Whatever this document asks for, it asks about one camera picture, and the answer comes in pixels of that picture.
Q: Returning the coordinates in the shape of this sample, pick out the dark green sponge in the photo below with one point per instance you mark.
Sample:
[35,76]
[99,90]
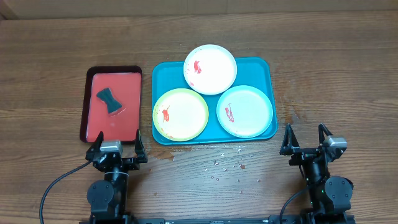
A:
[106,96]

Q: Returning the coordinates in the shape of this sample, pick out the white plate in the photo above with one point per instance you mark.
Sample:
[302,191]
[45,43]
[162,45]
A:
[210,69]

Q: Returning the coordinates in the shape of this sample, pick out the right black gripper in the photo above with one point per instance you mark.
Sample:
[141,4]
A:
[289,145]

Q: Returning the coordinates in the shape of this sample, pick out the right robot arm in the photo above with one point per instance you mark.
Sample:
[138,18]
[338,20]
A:
[329,195]

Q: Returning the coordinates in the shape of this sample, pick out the teal plastic tray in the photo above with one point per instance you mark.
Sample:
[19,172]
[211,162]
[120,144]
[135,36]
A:
[251,71]

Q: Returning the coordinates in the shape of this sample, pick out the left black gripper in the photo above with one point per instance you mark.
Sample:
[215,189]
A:
[134,163]

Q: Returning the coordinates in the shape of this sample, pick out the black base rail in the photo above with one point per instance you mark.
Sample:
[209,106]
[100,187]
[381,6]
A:
[273,219]

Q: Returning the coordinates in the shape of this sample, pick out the dark red water tray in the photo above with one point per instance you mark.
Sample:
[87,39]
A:
[125,83]

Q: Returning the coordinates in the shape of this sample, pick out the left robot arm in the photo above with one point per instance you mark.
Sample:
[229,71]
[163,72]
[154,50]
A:
[108,197]

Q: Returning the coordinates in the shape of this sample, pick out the light blue plate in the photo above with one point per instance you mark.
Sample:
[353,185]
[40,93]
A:
[244,111]

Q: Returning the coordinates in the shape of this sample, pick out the green rimmed plate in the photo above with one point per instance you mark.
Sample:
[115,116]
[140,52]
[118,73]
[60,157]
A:
[180,114]

